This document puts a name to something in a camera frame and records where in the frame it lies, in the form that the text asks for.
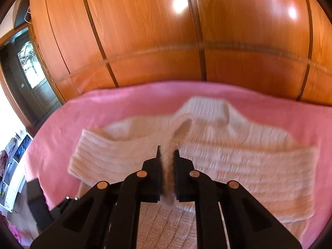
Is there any white knitted sweater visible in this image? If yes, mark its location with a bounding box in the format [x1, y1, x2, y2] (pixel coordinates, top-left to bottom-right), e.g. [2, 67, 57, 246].
[68, 97, 317, 248]

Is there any white shelf with items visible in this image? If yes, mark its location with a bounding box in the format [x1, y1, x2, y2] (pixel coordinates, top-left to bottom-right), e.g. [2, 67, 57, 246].
[1, 132, 33, 212]

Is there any pink bed blanket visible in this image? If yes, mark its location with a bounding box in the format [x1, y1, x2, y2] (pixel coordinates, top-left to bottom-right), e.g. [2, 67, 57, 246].
[24, 82, 331, 248]

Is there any dark wooden glazed door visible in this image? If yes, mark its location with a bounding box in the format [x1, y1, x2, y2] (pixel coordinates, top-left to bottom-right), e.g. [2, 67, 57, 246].
[1, 28, 61, 127]

